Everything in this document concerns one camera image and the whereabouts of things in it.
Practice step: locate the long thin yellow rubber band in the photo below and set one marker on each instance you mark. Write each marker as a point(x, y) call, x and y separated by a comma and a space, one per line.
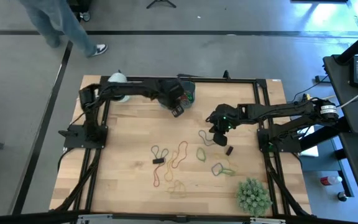
point(168, 180)

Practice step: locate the white cylindrical desk lamp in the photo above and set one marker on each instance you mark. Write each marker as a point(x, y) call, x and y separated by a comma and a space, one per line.
point(117, 77)

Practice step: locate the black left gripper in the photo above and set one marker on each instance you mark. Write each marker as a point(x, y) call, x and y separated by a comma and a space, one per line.
point(171, 93)

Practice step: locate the wide blue rubber band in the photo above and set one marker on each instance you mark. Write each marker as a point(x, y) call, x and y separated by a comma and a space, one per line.
point(212, 170)

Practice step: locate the black aluminium table frame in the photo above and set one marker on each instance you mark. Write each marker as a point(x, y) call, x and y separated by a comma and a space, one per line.
point(228, 80)

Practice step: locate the blue-grey plastic bin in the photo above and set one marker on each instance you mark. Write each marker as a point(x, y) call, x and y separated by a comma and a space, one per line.
point(191, 84)

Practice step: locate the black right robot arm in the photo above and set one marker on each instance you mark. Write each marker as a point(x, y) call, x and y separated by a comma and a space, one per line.
point(278, 110)

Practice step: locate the black tripod legs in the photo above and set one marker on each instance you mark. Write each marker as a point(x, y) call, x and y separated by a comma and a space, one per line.
point(161, 2)

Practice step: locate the small black bottle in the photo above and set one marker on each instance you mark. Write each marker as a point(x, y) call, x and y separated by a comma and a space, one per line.
point(342, 196)

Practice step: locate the green artificial plant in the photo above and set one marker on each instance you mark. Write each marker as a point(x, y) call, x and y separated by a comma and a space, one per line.
point(253, 197)

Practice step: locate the twisted thin red rubber band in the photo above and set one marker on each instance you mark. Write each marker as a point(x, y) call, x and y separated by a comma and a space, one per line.
point(185, 101)

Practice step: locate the red and white bottle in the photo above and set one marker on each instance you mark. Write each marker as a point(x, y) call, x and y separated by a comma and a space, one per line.
point(329, 180)

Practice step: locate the black overhead mount bar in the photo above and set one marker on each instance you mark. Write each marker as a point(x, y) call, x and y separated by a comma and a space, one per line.
point(179, 217)

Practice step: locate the person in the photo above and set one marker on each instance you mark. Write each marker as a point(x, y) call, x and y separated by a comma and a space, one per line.
point(73, 34)

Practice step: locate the black rolling cart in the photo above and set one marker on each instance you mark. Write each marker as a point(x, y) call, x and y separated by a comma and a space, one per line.
point(79, 4)

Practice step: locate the wide green rubber band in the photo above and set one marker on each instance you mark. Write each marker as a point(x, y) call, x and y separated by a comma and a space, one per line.
point(197, 154)
point(191, 96)
point(234, 171)

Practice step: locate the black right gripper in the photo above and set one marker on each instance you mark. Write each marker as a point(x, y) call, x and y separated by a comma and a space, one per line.
point(225, 118)

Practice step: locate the black power plug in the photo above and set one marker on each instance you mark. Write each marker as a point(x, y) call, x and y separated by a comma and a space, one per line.
point(318, 79)

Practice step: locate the white paper sheet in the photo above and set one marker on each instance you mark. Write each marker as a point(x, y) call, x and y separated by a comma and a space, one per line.
point(311, 152)

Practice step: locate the long thin red rubber band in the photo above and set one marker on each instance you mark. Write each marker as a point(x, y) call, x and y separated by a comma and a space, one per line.
point(156, 185)

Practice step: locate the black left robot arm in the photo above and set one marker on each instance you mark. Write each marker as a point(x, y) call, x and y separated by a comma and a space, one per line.
point(129, 88)

